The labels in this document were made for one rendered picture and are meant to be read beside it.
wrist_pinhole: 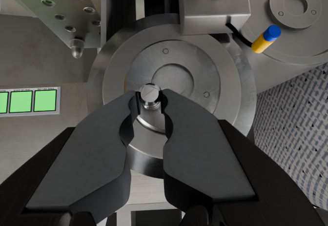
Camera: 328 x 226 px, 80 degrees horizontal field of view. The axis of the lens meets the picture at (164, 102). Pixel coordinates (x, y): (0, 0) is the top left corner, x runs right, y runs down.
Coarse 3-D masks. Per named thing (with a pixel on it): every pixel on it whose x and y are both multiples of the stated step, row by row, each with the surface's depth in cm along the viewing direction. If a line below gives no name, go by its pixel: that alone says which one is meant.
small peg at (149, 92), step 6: (144, 84) 12; (150, 84) 12; (144, 90) 12; (150, 90) 12; (156, 90) 12; (144, 96) 12; (150, 96) 12; (156, 96) 12; (144, 102) 12; (150, 102) 12; (156, 102) 12; (150, 108) 14; (156, 108) 14
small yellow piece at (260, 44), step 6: (228, 24) 15; (234, 30) 15; (270, 30) 12; (276, 30) 12; (240, 36) 15; (264, 36) 12; (270, 36) 12; (276, 36) 12; (246, 42) 14; (258, 42) 13; (264, 42) 12; (270, 42) 12; (252, 48) 14; (258, 48) 13; (264, 48) 13
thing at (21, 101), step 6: (12, 96) 49; (18, 96) 49; (24, 96) 49; (30, 96) 49; (12, 102) 49; (18, 102) 49; (24, 102) 49; (30, 102) 49; (12, 108) 49; (18, 108) 49; (24, 108) 49; (30, 108) 49
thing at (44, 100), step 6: (54, 90) 50; (36, 96) 49; (42, 96) 49; (48, 96) 49; (54, 96) 49; (36, 102) 49; (42, 102) 49; (48, 102) 49; (54, 102) 49; (36, 108) 49; (42, 108) 49; (48, 108) 49; (54, 108) 49
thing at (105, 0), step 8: (104, 0) 19; (112, 0) 22; (120, 0) 26; (128, 0) 34; (104, 8) 19; (112, 8) 22; (120, 8) 26; (128, 8) 34; (104, 16) 19; (112, 16) 21; (120, 16) 26; (128, 16) 33; (104, 24) 19; (112, 24) 21; (120, 24) 26; (104, 32) 19; (112, 32) 21; (104, 40) 18
